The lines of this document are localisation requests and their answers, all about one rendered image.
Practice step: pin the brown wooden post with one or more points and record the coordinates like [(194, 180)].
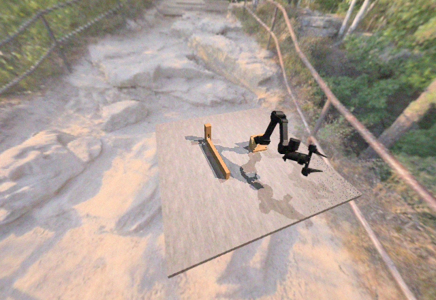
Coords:
[(207, 131)]

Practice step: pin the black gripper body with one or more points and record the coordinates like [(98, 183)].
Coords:
[(304, 158)]

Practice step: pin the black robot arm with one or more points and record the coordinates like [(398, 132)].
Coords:
[(284, 147)]

